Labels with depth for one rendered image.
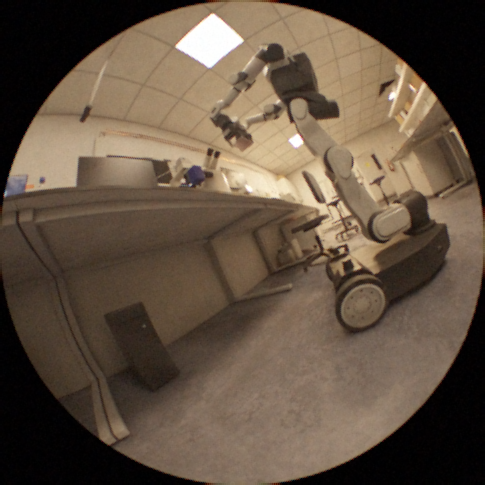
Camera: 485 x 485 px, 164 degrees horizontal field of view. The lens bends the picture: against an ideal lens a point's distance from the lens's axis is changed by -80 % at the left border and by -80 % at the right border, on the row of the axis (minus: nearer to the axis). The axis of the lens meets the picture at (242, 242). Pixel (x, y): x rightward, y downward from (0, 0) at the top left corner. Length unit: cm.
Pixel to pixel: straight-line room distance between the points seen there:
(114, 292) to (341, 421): 133
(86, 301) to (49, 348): 46
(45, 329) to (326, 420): 140
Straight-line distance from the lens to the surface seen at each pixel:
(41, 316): 137
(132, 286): 136
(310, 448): 44
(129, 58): 238
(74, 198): 57
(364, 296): 62
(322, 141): 87
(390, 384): 50
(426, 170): 309
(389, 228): 79
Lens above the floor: 41
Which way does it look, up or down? 5 degrees up
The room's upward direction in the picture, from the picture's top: 23 degrees counter-clockwise
